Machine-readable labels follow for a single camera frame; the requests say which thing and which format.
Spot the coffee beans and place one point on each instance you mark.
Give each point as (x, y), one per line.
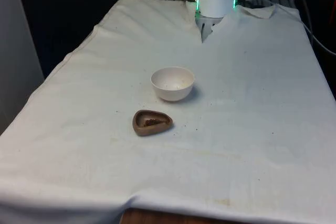
(150, 122)

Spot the brown cup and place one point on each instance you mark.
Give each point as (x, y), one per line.
(140, 129)

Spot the white bowl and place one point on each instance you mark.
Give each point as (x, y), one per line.
(172, 87)

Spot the pale locker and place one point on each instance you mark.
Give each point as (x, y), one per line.
(13, 51)

